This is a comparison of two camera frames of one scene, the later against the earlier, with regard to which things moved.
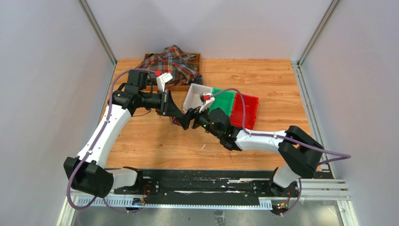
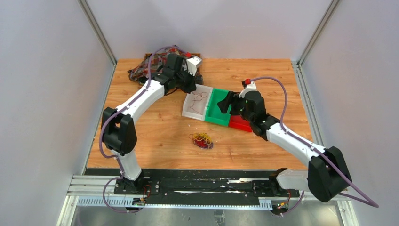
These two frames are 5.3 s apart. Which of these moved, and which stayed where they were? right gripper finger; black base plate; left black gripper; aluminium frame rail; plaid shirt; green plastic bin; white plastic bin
Moved: left black gripper; right gripper finger
Stayed: aluminium frame rail; black base plate; plaid shirt; green plastic bin; white plastic bin
